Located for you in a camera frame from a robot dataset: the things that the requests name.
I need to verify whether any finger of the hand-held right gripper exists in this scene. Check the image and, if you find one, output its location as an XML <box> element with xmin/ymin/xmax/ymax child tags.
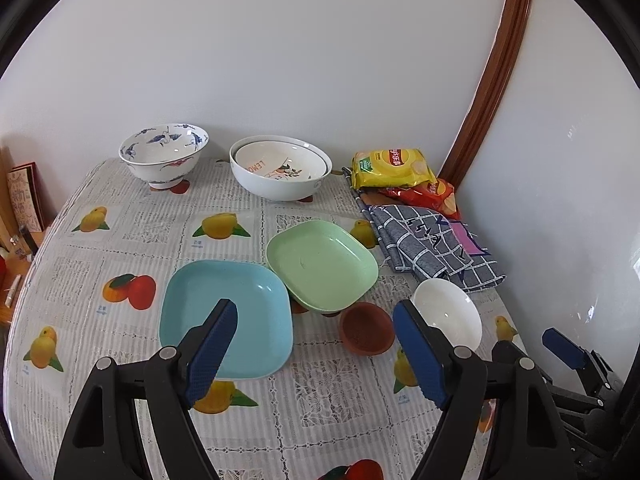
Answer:
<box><xmin>492</xmin><ymin>341</ymin><xmax>523</xmax><ymax>361</ymax></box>
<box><xmin>542</xmin><ymin>327</ymin><xmax>626</xmax><ymax>401</ymax></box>

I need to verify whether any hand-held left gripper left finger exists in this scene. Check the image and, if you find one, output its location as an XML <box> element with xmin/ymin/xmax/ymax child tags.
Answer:
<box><xmin>52</xmin><ymin>298</ymin><xmax>239</xmax><ymax>480</ymax></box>

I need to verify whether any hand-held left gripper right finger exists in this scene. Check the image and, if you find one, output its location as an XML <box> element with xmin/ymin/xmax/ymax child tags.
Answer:
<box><xmin>392</xmin><ymin>300</ymin><xmax>576</xmax><ymax>480</ymax></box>

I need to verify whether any small white bowl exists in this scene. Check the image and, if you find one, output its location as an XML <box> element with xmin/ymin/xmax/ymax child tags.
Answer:
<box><xmin>410</xmin><ymin>278</ymin><xmax>483</xmax><ymax>352</ymax></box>

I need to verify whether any small brown bowl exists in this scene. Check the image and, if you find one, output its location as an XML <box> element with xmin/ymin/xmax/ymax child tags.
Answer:
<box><xmin>339</xmin><ymin>302</ymin><xmax>396</xmax><ymax>357</ymax></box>

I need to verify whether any blue square plate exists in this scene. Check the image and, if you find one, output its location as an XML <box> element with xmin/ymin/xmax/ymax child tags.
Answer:
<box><xmin>159</xmin><ymin>260</ymin><xmax>294</xmax><ymax>380</ymax></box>

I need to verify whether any fruit printed tablecloth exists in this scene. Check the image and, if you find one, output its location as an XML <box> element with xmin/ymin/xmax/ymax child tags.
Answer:
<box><xmin>2</xmin><ymin>157</ymin><xmax>531</xmax><ymax>480</ymax></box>

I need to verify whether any grey checkered cloth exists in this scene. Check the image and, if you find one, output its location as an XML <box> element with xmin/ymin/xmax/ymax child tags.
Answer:
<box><xmin>356</xmin><ymin>203</ymin><xmax>507</xmax><ymax>294</ymax></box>

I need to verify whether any green square plate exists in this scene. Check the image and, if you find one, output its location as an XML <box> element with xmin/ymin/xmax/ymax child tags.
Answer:
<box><xmin>265</xmin><ymin>220</ymin><xmax>379</xmax><ymax>313</ymax></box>

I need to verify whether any red chip bag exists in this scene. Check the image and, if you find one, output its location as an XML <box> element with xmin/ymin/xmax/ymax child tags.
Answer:
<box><xmin>377</xmin><ymin>178</ymin><xmax>462</xmax><ymax>221</ymax></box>

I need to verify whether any large white bowl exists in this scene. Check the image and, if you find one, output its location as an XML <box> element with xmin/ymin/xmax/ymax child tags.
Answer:
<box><xmin>229</xmin><ymin>135</ymin><xmax>333</xmax><ymax>203</ymax></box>

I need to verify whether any yellow chip bag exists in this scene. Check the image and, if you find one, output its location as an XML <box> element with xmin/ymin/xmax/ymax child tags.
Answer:
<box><xmin>350</xmin><ymin>148</ymin><xmax>437</xmax><ymax>192</ymax></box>

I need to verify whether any blue and white porcelain bowl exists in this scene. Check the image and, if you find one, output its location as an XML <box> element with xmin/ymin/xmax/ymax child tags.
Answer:
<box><xmin>118</xmin><ymin>123</ymin><xmax>210</xmax><ymax>192</ymax></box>

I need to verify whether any white bowl with orange print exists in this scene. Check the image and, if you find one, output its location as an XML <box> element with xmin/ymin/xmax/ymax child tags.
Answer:
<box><xmin>235</xmin><ymin>141</ymin><xmax>329</xmax><ymax>181</ymax></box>

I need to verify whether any wooden side cabinet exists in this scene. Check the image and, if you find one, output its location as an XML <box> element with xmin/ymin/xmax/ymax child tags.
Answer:
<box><xmin>0</xmin><ymin>145</ymin><xmax>61</xmax><ymax>326</ymax></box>

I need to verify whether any brown wooden door frame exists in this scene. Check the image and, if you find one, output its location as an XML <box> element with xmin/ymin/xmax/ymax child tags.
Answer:
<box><xmin>437</xmin><ymin>0</ymin><xmax>537</xmax><ymax>181</ymax></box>

